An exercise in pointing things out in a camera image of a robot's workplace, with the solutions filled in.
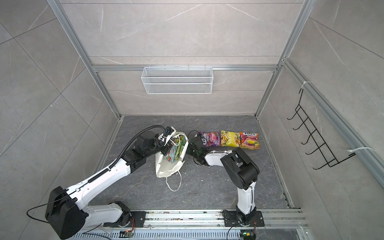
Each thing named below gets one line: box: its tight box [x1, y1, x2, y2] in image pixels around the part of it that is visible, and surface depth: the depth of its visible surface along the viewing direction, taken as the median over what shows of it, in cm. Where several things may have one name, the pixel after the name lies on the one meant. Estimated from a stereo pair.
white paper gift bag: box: [155, 132, 189, 178], surface depth 81 cm
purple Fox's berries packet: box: [199, 131, 221, 147], surface depth 104 cm
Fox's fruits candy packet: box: [239, 132, 261, 150], surface depth 103 cm
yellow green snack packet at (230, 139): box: [220, 130, 242, 148], surface depth 103 cm
